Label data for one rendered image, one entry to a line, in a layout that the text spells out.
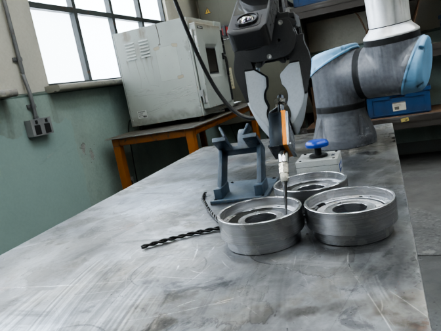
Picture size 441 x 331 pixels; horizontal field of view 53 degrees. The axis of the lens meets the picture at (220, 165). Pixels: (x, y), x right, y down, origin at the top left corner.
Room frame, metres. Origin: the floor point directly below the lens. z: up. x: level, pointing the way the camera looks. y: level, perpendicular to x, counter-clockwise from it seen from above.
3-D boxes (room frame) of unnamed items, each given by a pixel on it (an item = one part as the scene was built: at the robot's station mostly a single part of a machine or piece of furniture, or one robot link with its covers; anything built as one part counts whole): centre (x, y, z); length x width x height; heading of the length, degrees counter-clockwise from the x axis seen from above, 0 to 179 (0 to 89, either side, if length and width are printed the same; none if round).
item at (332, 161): (0.76, -0.17, 0.82); 0.08 x 0.07 x 0.05; 159
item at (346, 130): (1.07, -0.31, 0.85); 0.15 x 0.15 x 0.10
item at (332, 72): (1.06, -0.32, 0.97); 0.13 x 0.12 x 0.14; 51
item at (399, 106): (3.89, -1.66, 0.56); 0.52 x 0.38 x 0.22; 66
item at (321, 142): (0.76, -0.17, 0.85); 0.04 x 0.04 x 0.05
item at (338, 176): (0.62, -0.12, 0.82); 0.10 x 0.10 x 0.04
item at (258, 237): (0.52, -0.04, 0.82); 0.10 x 0.10 x 0.04
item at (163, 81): (3.18, 0.15, 1.10); 0.62 x 0.61 x 0.65; 159
